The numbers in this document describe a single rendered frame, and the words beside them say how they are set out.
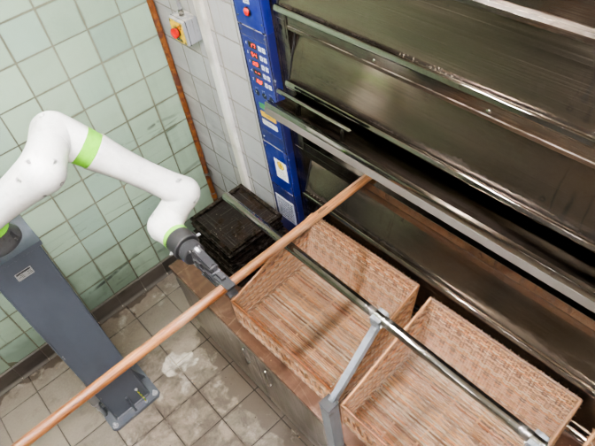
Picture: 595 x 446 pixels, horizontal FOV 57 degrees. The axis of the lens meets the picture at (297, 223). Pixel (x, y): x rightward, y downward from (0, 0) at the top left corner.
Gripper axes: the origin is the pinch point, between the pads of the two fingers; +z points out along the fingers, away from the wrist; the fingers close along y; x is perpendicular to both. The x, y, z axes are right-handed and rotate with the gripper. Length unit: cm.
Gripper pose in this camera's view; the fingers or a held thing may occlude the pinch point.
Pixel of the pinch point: (226, 285)
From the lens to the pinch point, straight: 163.0
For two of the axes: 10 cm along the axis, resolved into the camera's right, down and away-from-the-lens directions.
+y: 1.2, 6.6, 7.4
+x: -7.4, 5.6, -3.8
